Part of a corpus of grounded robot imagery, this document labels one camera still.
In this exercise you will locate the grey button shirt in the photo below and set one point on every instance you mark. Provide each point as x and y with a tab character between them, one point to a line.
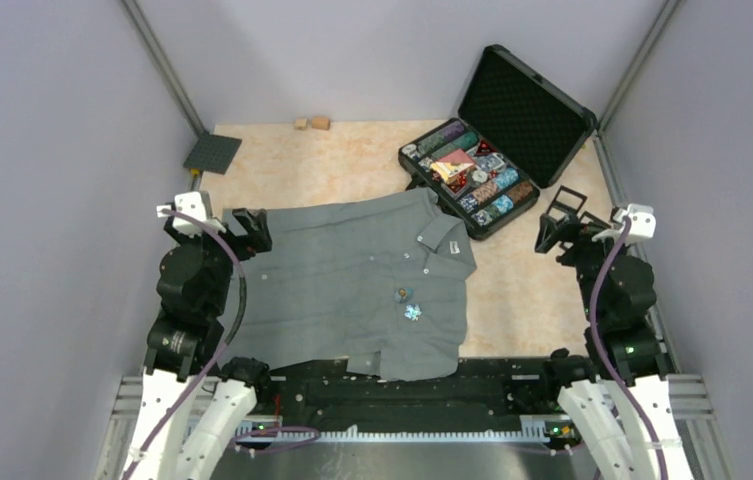
327	288

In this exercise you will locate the black poker chip case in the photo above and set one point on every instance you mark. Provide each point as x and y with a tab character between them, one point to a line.
520	129

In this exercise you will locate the small wooden block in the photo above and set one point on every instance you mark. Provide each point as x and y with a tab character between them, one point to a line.
301	123

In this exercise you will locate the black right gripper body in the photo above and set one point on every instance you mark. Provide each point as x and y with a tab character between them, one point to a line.
586	252

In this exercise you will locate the round portrait pin badge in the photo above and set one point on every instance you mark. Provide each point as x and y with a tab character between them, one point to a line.
402	295

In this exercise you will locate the black display frame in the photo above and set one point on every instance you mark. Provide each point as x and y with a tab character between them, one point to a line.
592	221
567	203

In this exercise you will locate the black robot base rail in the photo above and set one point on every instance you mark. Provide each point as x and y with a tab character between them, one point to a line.
487	399

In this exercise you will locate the black display frame far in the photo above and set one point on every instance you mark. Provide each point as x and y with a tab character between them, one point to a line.
567	203

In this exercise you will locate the blue glitter leaf brooch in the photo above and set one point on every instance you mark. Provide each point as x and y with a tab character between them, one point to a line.
412	312

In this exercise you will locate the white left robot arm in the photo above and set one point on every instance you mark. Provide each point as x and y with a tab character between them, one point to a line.
191	405

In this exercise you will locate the black display frame near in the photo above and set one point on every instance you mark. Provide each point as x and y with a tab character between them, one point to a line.
592	221

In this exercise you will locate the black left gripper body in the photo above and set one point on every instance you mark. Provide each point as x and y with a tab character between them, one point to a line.
245	244

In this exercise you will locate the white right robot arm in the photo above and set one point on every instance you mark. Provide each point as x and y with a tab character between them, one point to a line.
617	398

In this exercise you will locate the dark grey lego baseplate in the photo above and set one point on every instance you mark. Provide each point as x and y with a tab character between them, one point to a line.
212	153

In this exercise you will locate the playing card deck box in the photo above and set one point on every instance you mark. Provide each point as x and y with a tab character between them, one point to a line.
450	167

